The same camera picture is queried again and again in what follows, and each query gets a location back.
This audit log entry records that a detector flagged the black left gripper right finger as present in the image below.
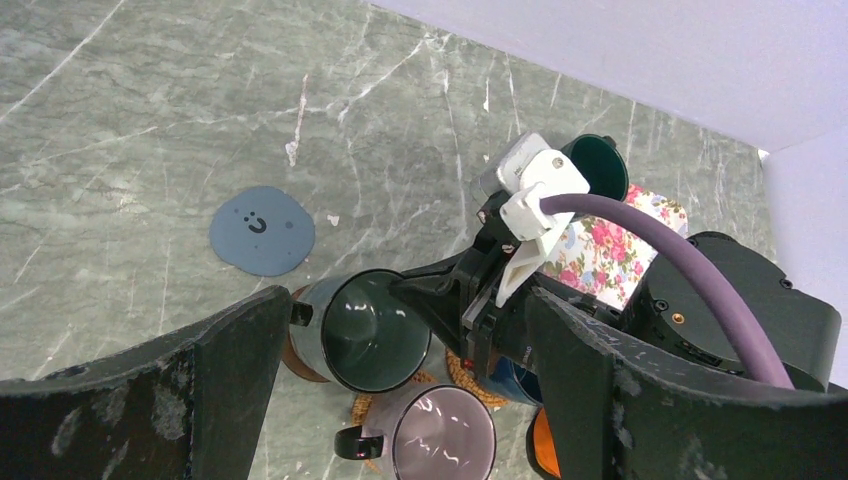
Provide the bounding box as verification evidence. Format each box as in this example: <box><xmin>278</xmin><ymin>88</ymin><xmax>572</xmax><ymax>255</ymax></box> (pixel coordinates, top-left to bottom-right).
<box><xmin>525</xmin><ymin>288</ymin><xmax>847</xmax><ymax>479</ymax></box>

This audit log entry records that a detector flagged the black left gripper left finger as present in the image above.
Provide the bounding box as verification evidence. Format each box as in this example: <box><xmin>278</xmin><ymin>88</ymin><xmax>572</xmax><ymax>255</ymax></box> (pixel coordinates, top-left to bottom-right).
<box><xmin>1</xmin><ymin>286</ymin><xmax>293</xmax><ymax>479</ymax></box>

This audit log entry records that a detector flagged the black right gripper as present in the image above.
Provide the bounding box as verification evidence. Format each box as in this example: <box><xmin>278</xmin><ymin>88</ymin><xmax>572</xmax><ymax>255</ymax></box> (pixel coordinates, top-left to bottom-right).
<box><xmin>388</xmin><ymin>192</ymin><xmax>621</xmax><ymax>376</ymax></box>

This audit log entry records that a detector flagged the orange mug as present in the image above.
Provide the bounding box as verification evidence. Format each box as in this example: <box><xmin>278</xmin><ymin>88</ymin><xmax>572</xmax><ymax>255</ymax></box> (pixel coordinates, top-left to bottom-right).
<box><xmin>531</xmin><ymin>407</ymin><xmax>563</xmax><ymax>480</ymax></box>

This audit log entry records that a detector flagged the grey green mug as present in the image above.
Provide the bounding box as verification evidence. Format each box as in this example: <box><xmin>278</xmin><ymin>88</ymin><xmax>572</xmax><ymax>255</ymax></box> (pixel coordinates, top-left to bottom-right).
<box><xmin>314</xmin><ymin>269</ymin><xmax>431</xmax><ymax>393</ymax></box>

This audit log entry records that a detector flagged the orange black round coaster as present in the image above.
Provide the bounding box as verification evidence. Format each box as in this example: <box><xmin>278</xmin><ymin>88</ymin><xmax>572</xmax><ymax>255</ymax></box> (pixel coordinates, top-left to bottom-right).
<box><xmin>525</xmin><ymin>413</ymin><xmax>554</xmax><ymax>480</ymax></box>

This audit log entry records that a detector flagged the navy blue mug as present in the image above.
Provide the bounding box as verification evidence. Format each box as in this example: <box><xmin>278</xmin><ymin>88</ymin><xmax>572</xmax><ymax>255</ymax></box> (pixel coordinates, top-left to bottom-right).
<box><xmin>479</xmin><ymin>357</ymin><xmax>543</xmax><ymax>406</ymax></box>

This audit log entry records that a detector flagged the woven rattan coaster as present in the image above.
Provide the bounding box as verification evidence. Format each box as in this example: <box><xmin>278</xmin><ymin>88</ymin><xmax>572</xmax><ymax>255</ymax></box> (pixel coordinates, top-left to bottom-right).
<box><xmin>351</xmin><ymin>371</ymin><xmax>439</xmax><ymax>479</ymax></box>
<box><xmin>445</xmin><ymin>349</ymin><xmax>509</xmax><ymax>410</ymax></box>

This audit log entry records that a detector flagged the mauve grey mug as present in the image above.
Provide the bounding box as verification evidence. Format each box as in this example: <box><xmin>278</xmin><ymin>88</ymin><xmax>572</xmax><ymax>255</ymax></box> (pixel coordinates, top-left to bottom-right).
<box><xmin>334</xmin><ymin>383</ymin><xmax>497</xmax><ymax>480</ymax></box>

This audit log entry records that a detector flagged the blue round coaster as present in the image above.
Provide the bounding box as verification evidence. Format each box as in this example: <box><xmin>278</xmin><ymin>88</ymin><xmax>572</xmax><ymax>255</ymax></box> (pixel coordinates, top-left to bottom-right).
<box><xmin>208</xmin><ymin>186</ymin><xmax>316</xmax><ymax>277</ymax></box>

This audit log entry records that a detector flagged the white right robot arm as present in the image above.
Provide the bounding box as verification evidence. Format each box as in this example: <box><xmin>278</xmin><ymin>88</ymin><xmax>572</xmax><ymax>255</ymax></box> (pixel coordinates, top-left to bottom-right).
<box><xmin>390</xmin><ymin>192</ymin><xmax>841</xmax><ymax>391</ymax></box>

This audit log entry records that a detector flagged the floral serving tray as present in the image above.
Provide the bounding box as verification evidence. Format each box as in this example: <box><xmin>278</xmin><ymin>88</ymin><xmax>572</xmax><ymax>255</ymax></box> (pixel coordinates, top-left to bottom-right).
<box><xmin>540</xmin><ymin>216</ymin><xmax>656</xmax><ymax>309</ymax></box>

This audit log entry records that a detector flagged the dark green mug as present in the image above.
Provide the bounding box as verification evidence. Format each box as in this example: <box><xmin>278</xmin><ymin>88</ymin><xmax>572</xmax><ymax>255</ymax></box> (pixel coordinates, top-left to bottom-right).
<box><xmin>561</xmin><ymin>134</ymin><xmax>630</xmax><ymax>202</ymax></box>

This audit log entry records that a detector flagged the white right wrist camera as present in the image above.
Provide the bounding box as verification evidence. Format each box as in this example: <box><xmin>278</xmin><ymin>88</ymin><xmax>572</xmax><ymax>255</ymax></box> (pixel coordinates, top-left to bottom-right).
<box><xmin>478</xmin><ymin>132</ymin><xmax>590</xmax><ymax>307</ymax></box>

